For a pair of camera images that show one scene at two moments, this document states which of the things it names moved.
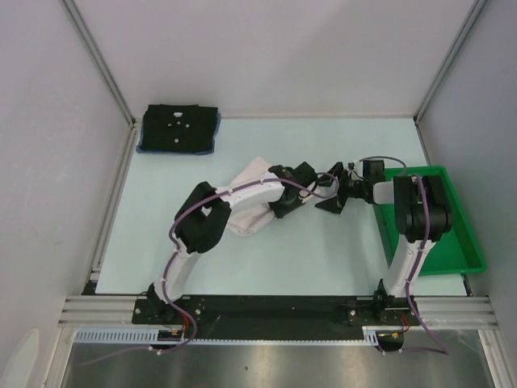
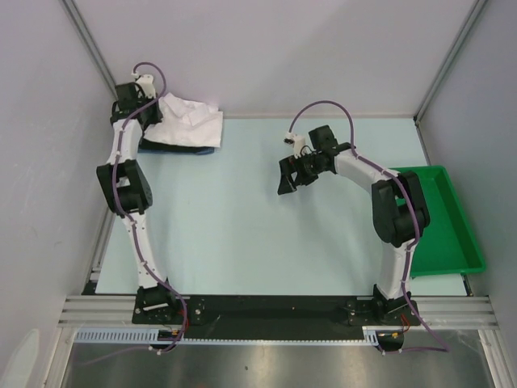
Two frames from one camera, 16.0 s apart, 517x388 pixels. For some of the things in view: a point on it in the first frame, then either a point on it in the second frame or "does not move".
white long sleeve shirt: x=250 y=219 to x=186 y=123
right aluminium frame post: x=467 y=27 does not move
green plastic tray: x=456 y=252 does not move
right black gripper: x=336 y=204 to x=289 y=166
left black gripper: x=279 y=211 to x=156 y=116
